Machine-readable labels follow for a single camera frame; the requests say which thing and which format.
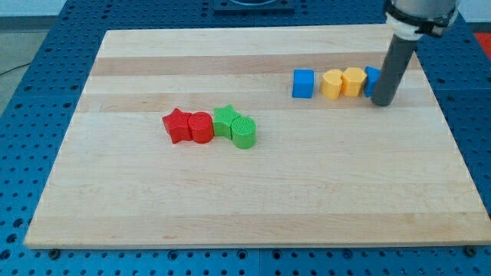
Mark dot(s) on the green star block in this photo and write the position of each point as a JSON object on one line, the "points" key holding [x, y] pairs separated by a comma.
{"points": [[223, 119]]}

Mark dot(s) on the red star block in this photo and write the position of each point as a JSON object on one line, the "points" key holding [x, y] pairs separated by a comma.
{"points": [[177, 126]]}

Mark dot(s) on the wooden board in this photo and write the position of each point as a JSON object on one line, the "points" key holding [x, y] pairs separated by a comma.
{"points": [[322, 173]]}

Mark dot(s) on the green cylinder block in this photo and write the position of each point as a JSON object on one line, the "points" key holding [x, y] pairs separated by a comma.
{"points": [[243, 131]]}

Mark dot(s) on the red cylinder block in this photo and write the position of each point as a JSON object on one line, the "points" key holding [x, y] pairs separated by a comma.
{"points": [[201, 127]]}

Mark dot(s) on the blue cube block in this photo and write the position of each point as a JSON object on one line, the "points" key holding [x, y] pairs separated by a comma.
{"points": [[303, 83]]}

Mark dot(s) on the yellow heart block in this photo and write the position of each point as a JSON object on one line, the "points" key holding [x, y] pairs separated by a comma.
{"points": [[331, 84]]}

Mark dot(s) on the yellow hexagon block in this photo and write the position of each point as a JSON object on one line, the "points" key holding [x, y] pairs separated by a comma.
{"points": [[353, 81]]}

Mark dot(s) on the blue block behind rod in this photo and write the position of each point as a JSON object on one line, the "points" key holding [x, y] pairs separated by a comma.
{"points": [[373, 75]]}

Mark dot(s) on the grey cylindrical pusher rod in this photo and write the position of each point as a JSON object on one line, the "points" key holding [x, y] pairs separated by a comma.
{"points": [[395, 63]]}

